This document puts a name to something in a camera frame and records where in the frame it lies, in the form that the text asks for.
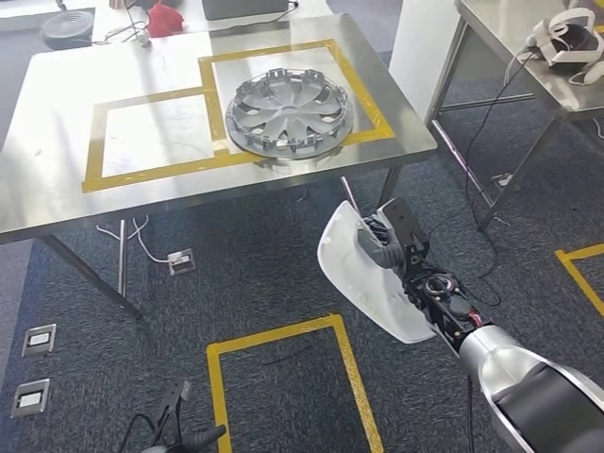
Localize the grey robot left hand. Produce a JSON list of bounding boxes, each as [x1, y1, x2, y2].
[[181, 425, 227, 453]]

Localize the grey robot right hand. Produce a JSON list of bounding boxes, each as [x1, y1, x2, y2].
[[357, 215, 405, 271]]

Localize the white plastic cover part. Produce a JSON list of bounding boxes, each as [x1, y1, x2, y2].
[[317, 201, 437, 345]]

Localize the steel workbench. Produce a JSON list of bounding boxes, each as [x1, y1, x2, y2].
[[0, 13, 438, 320]]

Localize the yellow floor tape square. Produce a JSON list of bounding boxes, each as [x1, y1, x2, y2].
[[554, 243, 604, 317], [206, 313, 385, 453]]

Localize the open metal floor socket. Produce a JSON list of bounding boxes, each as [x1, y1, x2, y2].
[[168, 248, 196, 277]]

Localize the silver wheel hubcap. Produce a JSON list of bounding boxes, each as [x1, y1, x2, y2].
[[225, 67, 355, 160]]

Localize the white pillar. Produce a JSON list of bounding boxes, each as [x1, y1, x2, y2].
[[389, 0, 461, 123]]

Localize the metal floor socket plate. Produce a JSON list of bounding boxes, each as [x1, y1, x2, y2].
[[10, 377, 51, 419], [20, 324, 57, 359]]

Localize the yellow tape rectangle outline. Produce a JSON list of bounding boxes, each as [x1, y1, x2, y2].
[[82, 38, 396, 193]]

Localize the dark grey laptop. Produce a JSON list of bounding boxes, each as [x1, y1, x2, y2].
[[202, 0, 290, 21]]

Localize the white VR headset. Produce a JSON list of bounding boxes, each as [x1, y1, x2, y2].
[[525, 7, 604, 86]]

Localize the white desk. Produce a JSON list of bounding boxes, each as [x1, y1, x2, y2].
[[0, 0, 334, 36]]

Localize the red cloth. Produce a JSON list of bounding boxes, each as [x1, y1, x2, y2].
[[146, 3, 185, 38]]

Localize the black round stool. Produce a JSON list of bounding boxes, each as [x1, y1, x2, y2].
[[40, 8, 95, 50]]

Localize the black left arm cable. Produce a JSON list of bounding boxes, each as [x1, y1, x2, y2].
[[118, 412, 157, 453]]

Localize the black floor cable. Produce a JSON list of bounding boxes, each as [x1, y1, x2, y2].
[[427, 53, 539, 308]]

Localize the white floor cable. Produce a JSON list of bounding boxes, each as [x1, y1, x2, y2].
[[96, 215, 171, 264]]

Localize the steel frame table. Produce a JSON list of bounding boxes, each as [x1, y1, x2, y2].
[[427, 0, 604, 229]]

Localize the tangled desk cables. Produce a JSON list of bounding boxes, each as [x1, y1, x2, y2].
[[92, 0, 153, 49]]

